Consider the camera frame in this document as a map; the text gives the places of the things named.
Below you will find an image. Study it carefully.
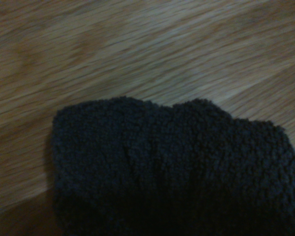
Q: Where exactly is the dark terry cloth towel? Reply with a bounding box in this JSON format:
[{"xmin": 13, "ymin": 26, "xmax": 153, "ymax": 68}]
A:
[{"xmin": 51, "ymin": 96, "xmax": 295, "ymax": 236}]

